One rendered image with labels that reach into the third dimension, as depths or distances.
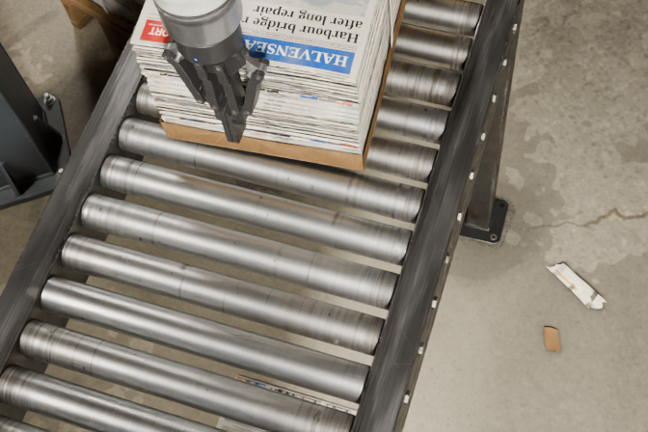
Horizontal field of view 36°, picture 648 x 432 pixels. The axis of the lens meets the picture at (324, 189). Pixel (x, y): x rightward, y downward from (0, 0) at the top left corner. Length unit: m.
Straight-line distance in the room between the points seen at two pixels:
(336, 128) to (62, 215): 0.40
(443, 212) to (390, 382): 0.24
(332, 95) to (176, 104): 0.24
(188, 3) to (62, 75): 1.58
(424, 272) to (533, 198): 0.98
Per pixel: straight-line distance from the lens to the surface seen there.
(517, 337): 2.12
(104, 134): 1.46
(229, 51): 1.10
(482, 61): 1.45
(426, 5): 1.51
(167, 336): 1.30
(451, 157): 1.37
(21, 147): 2.30
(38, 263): 1.39
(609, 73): 2.45
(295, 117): 1.28
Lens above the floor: 1.99
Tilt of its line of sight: 62 degrees down
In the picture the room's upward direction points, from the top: 10 degrees counter-clockwise
